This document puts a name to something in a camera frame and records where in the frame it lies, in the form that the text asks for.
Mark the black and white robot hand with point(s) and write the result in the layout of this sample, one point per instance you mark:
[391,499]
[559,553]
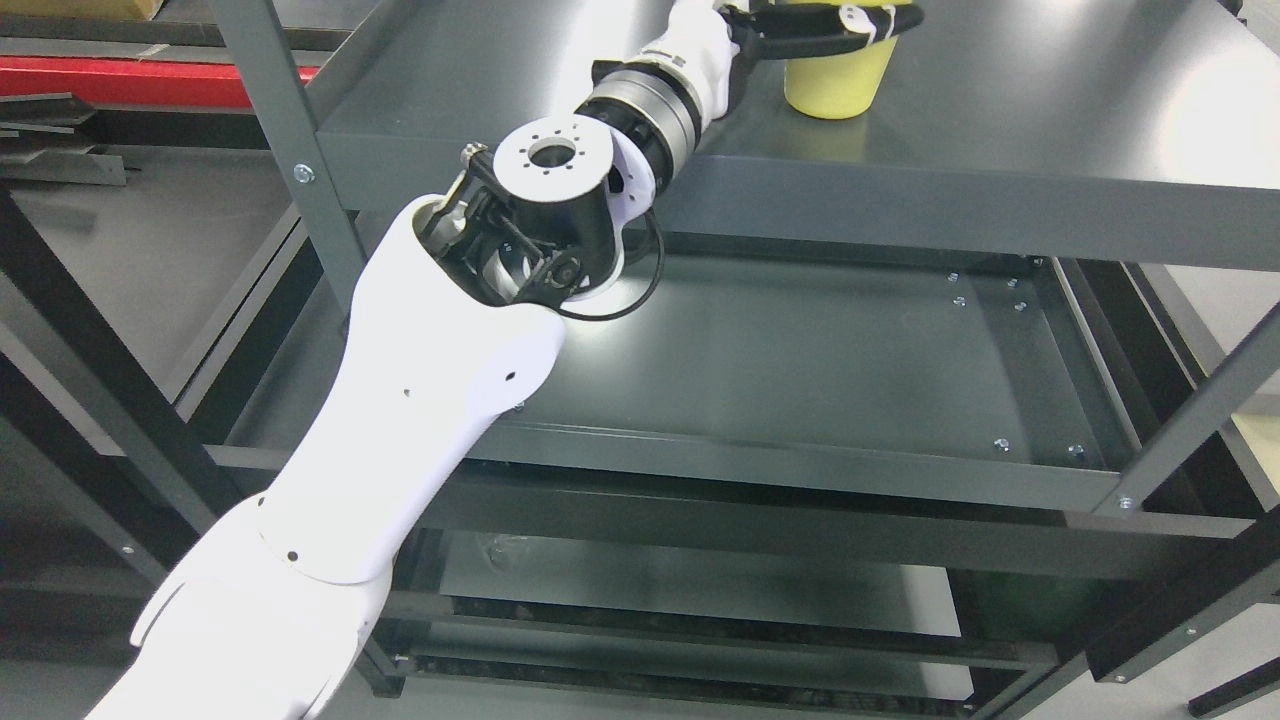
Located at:
[714,46]

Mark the yellow plastic cup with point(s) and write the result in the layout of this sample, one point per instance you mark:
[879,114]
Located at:
[843,86]

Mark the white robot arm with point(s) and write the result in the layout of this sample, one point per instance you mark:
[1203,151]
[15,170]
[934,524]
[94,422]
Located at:
[457,318]

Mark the grey metal shelf unit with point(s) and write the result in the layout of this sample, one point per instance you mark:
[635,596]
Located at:
[879,448]

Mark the black metal shelf rack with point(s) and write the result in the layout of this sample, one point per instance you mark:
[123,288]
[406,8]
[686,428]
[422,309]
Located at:
[157,282]

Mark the red metal beam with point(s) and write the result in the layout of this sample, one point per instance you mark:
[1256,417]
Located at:
[135,82]

